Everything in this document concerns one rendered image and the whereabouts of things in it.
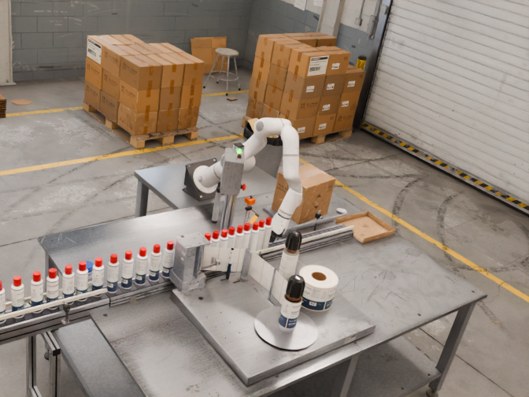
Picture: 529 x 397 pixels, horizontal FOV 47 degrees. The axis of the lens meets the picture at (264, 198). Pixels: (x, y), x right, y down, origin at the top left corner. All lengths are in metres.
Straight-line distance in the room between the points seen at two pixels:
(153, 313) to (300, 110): 4.37
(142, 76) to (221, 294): 3.66
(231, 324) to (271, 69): 4.66
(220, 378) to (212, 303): 0.45
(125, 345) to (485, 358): 2.81
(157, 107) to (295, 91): 1.54
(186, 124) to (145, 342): 4.34
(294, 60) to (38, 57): 3.33
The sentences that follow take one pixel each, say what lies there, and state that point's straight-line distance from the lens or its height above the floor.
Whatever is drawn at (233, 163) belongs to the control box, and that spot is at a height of 1.47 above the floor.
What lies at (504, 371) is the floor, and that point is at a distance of 4.77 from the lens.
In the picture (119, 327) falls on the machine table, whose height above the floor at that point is 0.83.
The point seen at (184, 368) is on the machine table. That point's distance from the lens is 2.77.
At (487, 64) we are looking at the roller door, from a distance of 7.24.
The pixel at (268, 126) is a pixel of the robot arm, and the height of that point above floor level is 1.52.
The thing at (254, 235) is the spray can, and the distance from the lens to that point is 3.36.
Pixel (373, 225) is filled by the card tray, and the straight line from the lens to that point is 4.16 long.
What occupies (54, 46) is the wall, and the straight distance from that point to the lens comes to 8.46.
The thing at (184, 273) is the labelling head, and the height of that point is 1.00.
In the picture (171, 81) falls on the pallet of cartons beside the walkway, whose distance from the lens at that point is 6.61.
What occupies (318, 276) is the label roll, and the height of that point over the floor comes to 1.00.
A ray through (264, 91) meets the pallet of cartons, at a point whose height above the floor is 0.54.
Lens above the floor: 2.75
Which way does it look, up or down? 27 degrees down
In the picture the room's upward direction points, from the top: 11 degrees clockwise
